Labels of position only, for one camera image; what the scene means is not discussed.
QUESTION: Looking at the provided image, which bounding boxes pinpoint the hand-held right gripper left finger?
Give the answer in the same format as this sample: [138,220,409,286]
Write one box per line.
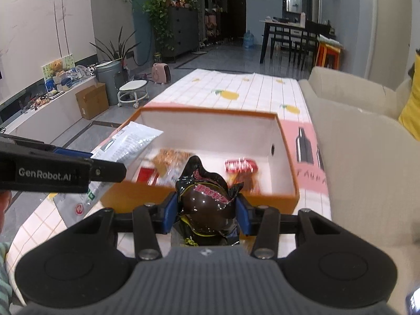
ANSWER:
[70,192,180,261]

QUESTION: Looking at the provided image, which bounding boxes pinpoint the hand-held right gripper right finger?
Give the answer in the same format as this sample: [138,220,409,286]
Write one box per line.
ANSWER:
[234,193,342,260]

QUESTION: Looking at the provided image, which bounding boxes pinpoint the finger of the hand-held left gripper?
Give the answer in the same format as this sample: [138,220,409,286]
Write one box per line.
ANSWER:
[0,134,94,159]
[90,158,127,182]

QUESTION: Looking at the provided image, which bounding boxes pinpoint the orange cardboard box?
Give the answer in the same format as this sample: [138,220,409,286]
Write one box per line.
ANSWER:
[100,105,300,215]

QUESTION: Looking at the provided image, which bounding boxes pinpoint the dark brown shiny snack packet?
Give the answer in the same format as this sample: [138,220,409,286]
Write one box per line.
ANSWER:
[175,155,244,247]

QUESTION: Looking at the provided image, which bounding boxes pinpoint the white plastic packet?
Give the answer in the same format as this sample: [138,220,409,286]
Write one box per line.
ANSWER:
[54,121,165,228]

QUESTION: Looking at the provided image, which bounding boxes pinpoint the red-topped clear snack packet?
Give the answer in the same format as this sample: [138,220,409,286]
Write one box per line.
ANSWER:
[224,158,260,195]

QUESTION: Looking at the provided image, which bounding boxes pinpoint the clear packet of orange snacks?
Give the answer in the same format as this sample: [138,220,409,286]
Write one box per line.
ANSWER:
[153,149,195,186]

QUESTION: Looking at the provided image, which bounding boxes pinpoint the person's left hand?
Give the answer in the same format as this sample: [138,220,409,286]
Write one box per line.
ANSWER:
[0,191,13,235]

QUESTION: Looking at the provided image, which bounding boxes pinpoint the flat red snack packet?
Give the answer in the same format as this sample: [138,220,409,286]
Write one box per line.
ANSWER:
[136,167,158,186]

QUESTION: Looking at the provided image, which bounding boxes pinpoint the white tv console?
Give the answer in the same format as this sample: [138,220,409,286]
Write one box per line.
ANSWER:
[0,74,97,135]

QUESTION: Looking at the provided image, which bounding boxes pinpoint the brown cardboard carton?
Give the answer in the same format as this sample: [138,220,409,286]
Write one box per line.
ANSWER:
[75,83,109,120]

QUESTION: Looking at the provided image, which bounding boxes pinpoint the blue white toy pile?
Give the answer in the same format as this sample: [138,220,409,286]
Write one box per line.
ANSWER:
[54,66,96,89]

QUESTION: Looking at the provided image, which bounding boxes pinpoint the grey trash bin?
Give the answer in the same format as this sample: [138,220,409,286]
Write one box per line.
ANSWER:
[95,60,127,106]

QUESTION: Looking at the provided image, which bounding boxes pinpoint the teddy bear photo board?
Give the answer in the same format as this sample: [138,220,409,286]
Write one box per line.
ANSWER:
[41,54,74,92]

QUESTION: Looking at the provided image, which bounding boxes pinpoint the white round rolling stool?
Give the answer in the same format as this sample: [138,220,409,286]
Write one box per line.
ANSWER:
[117,80,150,108]

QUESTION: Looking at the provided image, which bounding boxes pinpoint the striped teal clothing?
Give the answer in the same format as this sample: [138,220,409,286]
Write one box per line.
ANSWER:
[0,241,14,306]

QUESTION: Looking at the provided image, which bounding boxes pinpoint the long-leaf potted plant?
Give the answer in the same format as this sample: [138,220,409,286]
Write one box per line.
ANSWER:
[89,26,141,63]

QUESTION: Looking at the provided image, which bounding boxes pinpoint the pink space heater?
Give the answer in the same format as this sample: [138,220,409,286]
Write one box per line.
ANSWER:
[151,62,173,83]

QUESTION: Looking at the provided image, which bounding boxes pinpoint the beige sofa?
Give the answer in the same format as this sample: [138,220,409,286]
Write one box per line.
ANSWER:
[298,66,420,315]

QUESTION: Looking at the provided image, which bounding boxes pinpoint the grey drawer cabinet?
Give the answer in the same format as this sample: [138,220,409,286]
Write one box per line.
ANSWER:
[164,7,200,61]

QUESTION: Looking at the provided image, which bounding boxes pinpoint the large leafy plant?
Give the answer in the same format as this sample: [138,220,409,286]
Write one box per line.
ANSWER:
[143,0,201,60]

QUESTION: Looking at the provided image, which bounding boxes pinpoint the black dining chair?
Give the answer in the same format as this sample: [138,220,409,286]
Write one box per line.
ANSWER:
[293,21,320,69]
[272,26,296,60]

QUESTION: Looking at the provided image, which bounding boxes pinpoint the orange stool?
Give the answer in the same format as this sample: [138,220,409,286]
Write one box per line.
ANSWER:
[316,43,342,70]

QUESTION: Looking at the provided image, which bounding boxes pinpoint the shoe rack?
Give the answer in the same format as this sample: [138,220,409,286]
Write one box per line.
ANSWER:
[204,7,222,40]

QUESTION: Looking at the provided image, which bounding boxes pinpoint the black dining table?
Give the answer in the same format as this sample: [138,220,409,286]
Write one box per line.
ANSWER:
[260,20,320,64]

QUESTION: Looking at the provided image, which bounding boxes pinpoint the white green folded cloth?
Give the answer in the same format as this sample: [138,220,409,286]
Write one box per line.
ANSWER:
[318,34,345,48]

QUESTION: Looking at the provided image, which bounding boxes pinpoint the yellow cushion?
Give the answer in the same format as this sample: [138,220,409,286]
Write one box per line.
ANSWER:
[398,72,420,140]

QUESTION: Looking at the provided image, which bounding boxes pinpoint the dark cushion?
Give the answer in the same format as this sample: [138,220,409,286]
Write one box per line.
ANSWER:
[408,49,420,77]

